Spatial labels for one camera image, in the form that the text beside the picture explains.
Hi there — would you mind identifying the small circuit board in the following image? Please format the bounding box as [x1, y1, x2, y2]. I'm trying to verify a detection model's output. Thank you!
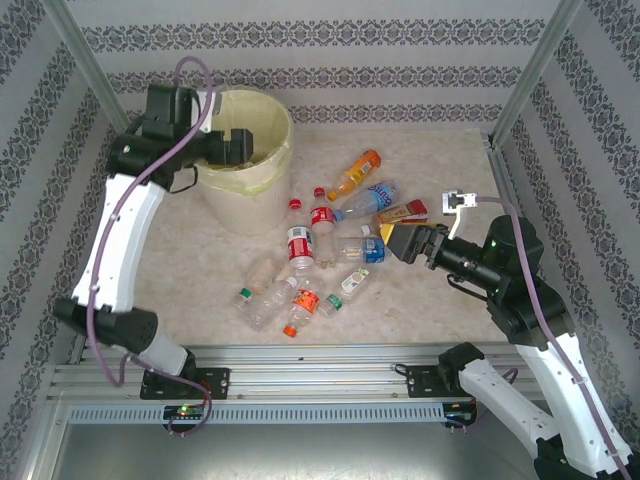
[443, 401, 479, 429]
[163, 403, 207, 422]

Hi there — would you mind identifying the aluminium frame post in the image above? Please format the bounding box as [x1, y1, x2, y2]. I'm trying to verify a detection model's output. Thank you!
[39, 0, 136, 136]
[488, 0, 585, 146]

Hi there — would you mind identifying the clear bottle white cap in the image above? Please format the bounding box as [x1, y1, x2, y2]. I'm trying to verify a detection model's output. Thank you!
[245, 275, 299, 334]

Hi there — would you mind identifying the tall cola bottle red label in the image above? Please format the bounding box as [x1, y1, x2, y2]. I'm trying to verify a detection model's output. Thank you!
[310, 187, 339, 270]

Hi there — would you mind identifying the right gripper thin black cable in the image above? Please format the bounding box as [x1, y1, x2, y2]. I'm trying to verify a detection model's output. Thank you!
[446, 272, 494, 301]

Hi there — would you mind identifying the brown tea bottle red label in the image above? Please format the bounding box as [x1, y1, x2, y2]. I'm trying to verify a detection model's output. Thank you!
[360, 198, 430, 238]

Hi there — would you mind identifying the clear bottle blue pink-lettered label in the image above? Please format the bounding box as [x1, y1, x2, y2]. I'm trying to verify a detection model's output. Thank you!
[333, 180, 401, 223]

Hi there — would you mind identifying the aluminium table edge rail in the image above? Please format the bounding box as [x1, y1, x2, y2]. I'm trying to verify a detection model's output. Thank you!
[482, 128, 531, 236]
[68, 329, 89, 365]

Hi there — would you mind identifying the red white label bottle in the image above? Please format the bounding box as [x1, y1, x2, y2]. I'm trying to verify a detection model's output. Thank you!
[285, 198, 317, 277]

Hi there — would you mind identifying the grey slotted cable duct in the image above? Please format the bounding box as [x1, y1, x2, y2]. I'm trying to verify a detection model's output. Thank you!
[67, 402, 447, 426]

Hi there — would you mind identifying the white label bottle green cap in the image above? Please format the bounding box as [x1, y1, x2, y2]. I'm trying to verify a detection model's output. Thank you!
[317, 267, 372, 319]

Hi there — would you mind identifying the cream waste bin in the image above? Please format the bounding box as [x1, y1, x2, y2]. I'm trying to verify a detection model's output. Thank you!
[194, 85, 296, 196]

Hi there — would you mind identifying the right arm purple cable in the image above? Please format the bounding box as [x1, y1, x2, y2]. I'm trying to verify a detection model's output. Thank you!
[472, 195, 632, 480]

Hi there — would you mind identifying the gripper thin black cable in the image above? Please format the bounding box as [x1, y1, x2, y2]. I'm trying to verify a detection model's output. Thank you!
[168, 164, 201, 195]
[446, 272, 494, 301]

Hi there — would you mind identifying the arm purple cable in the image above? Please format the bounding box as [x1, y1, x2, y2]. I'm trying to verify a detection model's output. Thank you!
[85, 55, 215, 437]
[472, 195, 632, 480]

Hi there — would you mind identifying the orange juice bottle yellow cap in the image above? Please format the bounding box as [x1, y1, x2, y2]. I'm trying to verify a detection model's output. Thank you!
[327, 149, 382, 202]

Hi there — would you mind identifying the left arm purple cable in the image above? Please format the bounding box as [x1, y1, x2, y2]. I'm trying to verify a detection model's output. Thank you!
[85, 55, 215, 437]

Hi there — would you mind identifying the cream plastic bin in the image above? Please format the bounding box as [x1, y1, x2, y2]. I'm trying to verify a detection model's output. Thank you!
[194, 85, 296, 236]

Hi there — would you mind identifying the left gripper thin black cable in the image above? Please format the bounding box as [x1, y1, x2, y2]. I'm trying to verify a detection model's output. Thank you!
[168, 164, 201, 195]

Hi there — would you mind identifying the wide aluminium mounting rail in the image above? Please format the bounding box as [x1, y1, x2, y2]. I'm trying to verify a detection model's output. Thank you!
[47, 343, 569, 401]

